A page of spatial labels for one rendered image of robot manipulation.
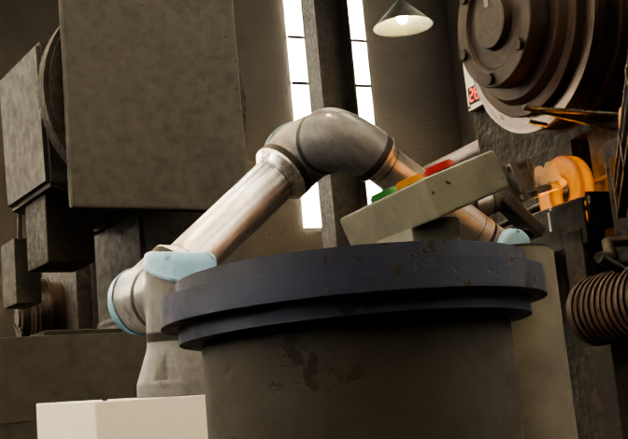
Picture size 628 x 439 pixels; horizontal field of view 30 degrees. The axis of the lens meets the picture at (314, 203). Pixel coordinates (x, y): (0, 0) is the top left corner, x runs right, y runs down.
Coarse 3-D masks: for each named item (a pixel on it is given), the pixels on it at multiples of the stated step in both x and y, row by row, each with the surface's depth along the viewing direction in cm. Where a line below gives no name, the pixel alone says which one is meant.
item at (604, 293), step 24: (576, 288) 209; (600, 288) 202; (624, 288) 196; (576, 312) 207; (600, 312) 201; (624, 312) 195; (600, 336) 204; (624, 336) 200; (600, 360) 203; (624, 360) 201; (600, 384) 203; (624, 384) 200; (600, 408) 203; (624, 408) 199; (600, 432) 203; (624, 432) 198
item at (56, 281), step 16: (80, 272) 649; (48, 288) 670; (64, 288) 673; (80, 288) 647; (96, 288) 648; (48, 304) 664; (64, 304) 670; (80, 304) 645; (96, 304) 646; (16, 320) 679; (32, 320) 664; (48, 320) 662; (64, 320) 669; (80, 320) 643; (96, 320) 644
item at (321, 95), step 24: (312, 0) 976; (336, 0) 997; (312, 24) 976; (336, 24) 992; (312, 48) 976; (336, 48) 987; (312, 72) 976; (336, 72) 982; (312, 96) 976; (336, 96) 977; (336, 192) 958; (360, 192) 963; (336, 216) 953; (336, 240) 935
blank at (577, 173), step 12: (564, 156) 243; (564, 168) 242; (576, 168) 239; (588, 168) 239; (576, 180) 238; (588, 180) 237; (552, 192) 247; (576, 192) 238; (540, 204) 250; (552, 204) 246
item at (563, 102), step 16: (592, 0) 229; (608, 0) 231; (592, 16) 229; (608, 16) 231; (592, 32) 229; (608, 32) 231; (592, 48) 230; (608, 48) 232; (576, 64) 234; (592, 64) 233; (608, 64) 234; (576, 80) 234; (592, 80) 235; (480, 96) 266; (560, 96) 239; (576, 96) 235; (592, 96) 238; (496, 112) 260; (512, 128) 254; (528, 128) 249; (544, 128) 244
